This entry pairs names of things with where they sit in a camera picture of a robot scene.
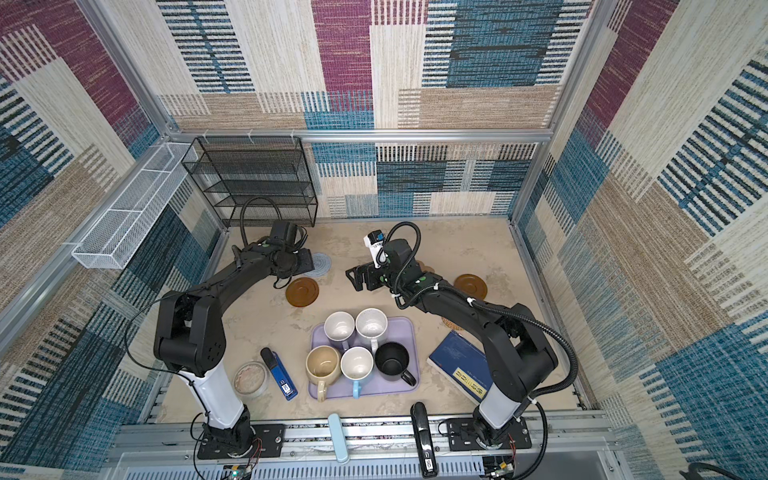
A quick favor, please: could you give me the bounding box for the brown round saucer coaster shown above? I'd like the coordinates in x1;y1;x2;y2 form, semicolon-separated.
285;277;320;308

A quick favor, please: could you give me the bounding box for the blue grey knitted coaster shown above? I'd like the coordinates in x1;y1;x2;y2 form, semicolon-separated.
306;253;332;278

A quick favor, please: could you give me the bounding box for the white speckled mug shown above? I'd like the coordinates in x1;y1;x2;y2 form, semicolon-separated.
355;308;389;354

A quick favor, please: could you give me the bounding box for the woven rattan round coaster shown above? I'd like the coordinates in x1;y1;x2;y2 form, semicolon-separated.
442;318;463;332

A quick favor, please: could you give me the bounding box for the beige ceramic mug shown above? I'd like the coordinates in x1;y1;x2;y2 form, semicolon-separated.
305;345;341;402

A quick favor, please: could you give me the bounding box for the small brown wooden coaster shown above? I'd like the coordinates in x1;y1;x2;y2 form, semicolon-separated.
453;274;488;300

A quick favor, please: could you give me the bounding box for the brown flower cork coaster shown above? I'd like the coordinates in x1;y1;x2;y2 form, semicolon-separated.
417;261;435;273

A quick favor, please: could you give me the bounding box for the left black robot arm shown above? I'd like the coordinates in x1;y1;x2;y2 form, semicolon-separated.
153;220;314;458

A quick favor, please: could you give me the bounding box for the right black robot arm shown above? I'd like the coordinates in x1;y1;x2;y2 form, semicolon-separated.
346;230;579;449

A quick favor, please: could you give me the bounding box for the lavender plastic tray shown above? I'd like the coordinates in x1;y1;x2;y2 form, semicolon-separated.
326;317;420;400

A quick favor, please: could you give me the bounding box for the black mug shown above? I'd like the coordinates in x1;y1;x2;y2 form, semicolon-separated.
374;342;417;387

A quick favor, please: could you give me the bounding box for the blue hardcover book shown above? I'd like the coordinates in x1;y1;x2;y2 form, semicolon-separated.
427;331;493;405

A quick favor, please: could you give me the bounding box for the clear tape roll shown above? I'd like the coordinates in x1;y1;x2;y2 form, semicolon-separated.
232;361;269;399

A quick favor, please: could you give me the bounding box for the blue black stapler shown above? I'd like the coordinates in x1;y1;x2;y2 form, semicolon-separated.
260;347;298;401

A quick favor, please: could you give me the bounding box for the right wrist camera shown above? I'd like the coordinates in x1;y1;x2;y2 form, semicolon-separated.
364;230;385;268

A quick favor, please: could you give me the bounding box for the white mug blue handle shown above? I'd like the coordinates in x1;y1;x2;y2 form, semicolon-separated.
340;346;375;399

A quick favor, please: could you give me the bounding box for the black wire shelf rack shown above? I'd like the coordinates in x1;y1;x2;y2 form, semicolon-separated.
181;136;318;228

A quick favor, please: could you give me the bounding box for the light blue handle bar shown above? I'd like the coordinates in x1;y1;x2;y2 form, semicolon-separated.
328;413;350;464

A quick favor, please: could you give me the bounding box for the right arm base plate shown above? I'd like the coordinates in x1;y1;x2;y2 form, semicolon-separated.
437;417;532;451

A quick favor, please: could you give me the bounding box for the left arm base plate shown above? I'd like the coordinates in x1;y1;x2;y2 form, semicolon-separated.
195;424;285;462

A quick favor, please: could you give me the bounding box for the white wire mesh basket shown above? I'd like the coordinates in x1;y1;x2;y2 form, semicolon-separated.
72;142;189;270

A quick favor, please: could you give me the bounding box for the black stapler on rail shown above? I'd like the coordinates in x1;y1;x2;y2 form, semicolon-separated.
410;402;438;479

